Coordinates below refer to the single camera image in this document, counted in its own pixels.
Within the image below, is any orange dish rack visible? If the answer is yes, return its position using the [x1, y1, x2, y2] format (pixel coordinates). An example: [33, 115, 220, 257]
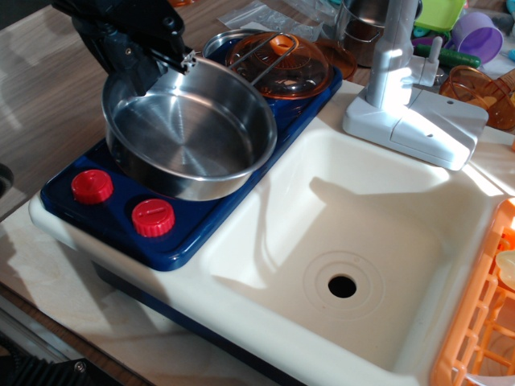
[430, 198, 514, 385]

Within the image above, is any cream toy sink unit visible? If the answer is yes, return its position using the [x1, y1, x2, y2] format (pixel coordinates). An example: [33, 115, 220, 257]
[29, 82, 514, 385]

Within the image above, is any white grey toy faucet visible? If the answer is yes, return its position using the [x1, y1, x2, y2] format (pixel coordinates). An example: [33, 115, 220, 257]
[343, 1, 488, 170]

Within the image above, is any red stove knob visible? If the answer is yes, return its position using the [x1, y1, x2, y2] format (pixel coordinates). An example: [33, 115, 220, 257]
[71, 169, 114, 205]
[131, 199, 175, 238]

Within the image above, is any lime green plastic tray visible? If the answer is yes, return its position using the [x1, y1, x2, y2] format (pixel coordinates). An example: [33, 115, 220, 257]
[414, 0, 467, 32]

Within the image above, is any tall steel pot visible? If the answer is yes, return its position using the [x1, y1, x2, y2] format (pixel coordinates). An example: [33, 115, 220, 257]
[336, 0, 389, 68]

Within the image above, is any purple plastic cup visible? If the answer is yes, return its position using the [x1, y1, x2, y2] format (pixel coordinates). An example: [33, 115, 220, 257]
[445, 12, 504, 64]

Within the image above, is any stainless steel pan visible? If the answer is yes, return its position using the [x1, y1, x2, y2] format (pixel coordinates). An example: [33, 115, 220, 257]
[101, 58, 278, 201]

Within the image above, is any orange transparent cup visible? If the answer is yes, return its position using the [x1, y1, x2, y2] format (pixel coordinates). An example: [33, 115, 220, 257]
[439, 65, 514, 131]

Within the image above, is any clear plastic bag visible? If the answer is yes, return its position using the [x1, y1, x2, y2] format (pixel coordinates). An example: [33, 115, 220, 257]
[217, 1, 323, 41]

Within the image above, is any orange transparent pot lid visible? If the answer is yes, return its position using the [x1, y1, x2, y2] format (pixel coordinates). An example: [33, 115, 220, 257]
[225, 31, 334, 100]

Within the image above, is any steel pot behind stove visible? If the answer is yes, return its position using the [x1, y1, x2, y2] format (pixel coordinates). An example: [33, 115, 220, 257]
[201, 28, 262, 58]

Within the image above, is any green toy cucumber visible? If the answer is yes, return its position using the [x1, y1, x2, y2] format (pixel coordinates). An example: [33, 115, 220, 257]
[414, 44, 482, 68]

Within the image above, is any blue toy stove top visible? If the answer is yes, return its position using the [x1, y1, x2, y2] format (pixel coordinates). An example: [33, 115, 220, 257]
[39, 39, 344, 273]

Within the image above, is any red right stove knob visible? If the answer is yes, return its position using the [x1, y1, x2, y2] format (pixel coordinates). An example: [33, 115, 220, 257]
[131, 199, 175, 238]

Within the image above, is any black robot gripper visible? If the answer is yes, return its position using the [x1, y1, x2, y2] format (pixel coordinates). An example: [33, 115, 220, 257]
[51, 1, 193, 96]

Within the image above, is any red left stove knob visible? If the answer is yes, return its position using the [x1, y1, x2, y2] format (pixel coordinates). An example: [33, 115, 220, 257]
[71, 169, 114, 205]

